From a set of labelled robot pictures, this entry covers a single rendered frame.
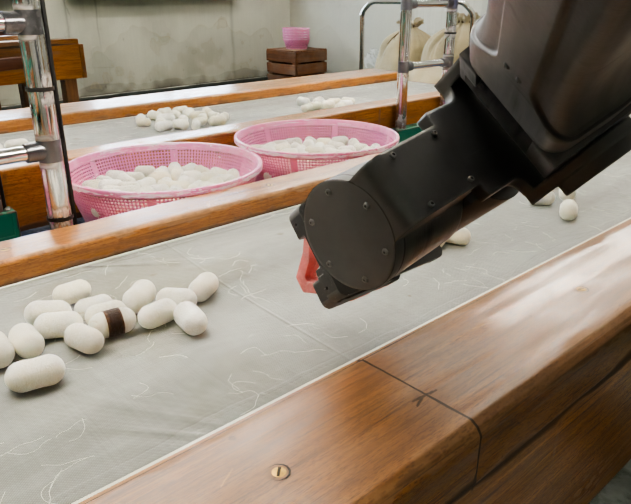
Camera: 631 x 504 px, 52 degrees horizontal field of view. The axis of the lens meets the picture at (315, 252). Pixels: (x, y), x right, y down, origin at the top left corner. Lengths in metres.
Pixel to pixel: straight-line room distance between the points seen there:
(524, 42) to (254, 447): 0.24
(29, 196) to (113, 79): 5.22
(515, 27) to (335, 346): 0.33
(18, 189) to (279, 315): 0.53
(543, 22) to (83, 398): 0.37
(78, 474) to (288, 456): 0.12
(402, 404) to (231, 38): 6.53
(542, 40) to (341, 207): 0.14
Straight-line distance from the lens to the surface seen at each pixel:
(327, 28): 6.93
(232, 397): 0.44
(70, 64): 3.44
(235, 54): 6.88
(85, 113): 1.38
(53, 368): 0.47
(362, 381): 0.40
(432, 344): 0.45
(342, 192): 0.30
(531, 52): 0.21
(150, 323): 0.52
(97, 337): 0.49
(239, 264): 0.63
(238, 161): 0.96
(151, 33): 6.34
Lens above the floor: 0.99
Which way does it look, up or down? 22 degrees down
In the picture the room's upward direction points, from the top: straight up
